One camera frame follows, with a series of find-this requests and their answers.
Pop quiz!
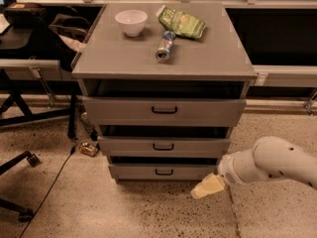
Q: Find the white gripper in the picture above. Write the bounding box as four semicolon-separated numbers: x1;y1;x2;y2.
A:
190;151;252;199

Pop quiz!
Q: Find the grey bottom drawer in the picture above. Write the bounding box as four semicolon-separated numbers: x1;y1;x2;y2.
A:
109;164;214;180

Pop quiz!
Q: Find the grey drawer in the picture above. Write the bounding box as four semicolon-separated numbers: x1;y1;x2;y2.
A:
109;164;214;180
83;97;246;127
98;137;230;158

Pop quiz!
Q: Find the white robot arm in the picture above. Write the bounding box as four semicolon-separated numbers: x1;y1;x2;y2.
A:
190;136;317;199

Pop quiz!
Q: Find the grey middle drawer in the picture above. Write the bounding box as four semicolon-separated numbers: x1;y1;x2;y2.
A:
98;137;230;158

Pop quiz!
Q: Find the grey drawer cabinet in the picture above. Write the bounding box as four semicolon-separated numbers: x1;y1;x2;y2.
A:
72;3;256;168

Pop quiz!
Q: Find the grey top drawer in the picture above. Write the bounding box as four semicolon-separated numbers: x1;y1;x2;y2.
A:
83;97;246;127

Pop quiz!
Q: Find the silver blue drink can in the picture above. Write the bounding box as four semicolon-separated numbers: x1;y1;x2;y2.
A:
156;31;175;62

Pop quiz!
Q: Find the green chip bag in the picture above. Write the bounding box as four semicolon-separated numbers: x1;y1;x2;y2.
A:
156;5;206;40

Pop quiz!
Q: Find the white bowl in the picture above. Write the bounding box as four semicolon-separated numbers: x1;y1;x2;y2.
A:
115;10;148;37

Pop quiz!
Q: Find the black office chair base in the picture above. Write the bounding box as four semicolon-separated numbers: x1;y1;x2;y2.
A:
0;150;42;223

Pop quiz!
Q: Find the black floor cable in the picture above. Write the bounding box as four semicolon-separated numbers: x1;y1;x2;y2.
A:
18;144;77;238

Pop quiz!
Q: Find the dark bag with straps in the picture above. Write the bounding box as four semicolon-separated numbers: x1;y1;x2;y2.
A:
49;14;90;71

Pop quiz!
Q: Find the black desk frame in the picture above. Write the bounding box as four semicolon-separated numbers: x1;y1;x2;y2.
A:
0;25;79;140

